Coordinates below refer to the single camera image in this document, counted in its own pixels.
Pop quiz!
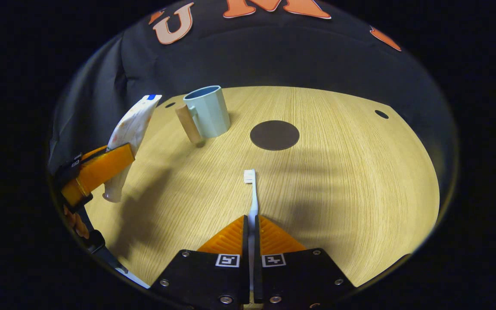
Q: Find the dark round coaster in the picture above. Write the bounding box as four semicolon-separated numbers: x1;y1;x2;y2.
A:
250;120;300;151

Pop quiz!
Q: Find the wooden desktop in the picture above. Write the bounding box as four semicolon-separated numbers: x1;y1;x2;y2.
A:
85;86;440;288

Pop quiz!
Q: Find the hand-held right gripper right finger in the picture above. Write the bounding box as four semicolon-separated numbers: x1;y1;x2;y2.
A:
254;215;356;305

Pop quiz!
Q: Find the pale blue cup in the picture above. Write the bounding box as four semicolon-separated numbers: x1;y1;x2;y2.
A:
175;85;232;144

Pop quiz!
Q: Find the white toothpaste tube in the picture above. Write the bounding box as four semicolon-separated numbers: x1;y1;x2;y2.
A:
103;94;163;203

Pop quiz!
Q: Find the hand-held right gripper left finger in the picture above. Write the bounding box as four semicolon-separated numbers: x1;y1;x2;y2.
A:
150;215;250;307

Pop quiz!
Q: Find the white toothbrush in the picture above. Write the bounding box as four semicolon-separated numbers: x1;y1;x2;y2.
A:
243;169;260;302

